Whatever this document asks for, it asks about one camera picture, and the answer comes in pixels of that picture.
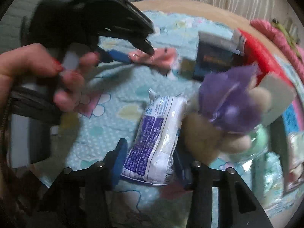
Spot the dark blue box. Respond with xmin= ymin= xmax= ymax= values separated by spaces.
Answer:
xmin=192 ymin=31 xmax=245 ymax=81

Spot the light blue printed blanket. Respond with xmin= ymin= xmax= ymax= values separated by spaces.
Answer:
xmin=47 ymin=11 xmax=304 ymax=228

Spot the white tissue pack blue print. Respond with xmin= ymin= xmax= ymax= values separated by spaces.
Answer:
xmin=120 ymin=89 xmax=188 ymax=186

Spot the cream plush bear purple bow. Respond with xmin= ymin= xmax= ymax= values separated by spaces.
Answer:
xmin=183 ymin=64 xmax=272 ymax=167

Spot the pink quilt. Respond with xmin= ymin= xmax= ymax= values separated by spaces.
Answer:
xmin=250 ymin=19 xmax=304 ymax=67

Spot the red tissue pack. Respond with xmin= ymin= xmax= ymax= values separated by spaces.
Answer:
xmin=234 ymin=28 xmax=297 ymax=126

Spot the pink packet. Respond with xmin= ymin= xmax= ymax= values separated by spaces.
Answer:
xmin=128 ymin=47 xmax=177 ymax=76

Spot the green cloth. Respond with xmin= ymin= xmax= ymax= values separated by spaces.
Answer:
xmin=272 ymin=19 xmax=300 ymax=50

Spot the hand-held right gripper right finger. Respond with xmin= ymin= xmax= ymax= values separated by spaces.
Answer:
xmin=174 ymin=151 xmax=273 ymax=228

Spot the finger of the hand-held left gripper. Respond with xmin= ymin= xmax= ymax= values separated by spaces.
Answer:
xmin=126 ymin=32 xmax=156 ymax=55
xmin=96 ymin=47 xmax=134 ymax=64

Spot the person's left hand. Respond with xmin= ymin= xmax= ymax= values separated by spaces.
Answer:
xmin=0 ymin=43 xmax=101 ymax=113

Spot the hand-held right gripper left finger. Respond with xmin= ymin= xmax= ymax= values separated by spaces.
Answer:
xmin=36 ymin=138 xmax=129 ymax=228

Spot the beige bed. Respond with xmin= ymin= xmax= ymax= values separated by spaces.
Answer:
xmin=131 ymin=0 xmax=262 ymax=29

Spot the green tissue pack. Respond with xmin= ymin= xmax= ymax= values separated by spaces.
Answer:
xmin=252 ymin=152 xmax=288 ymax=208

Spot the mint green plush toy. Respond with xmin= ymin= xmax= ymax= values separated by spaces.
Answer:
xmin=247 ymin=126 xmax=270 ymax=157

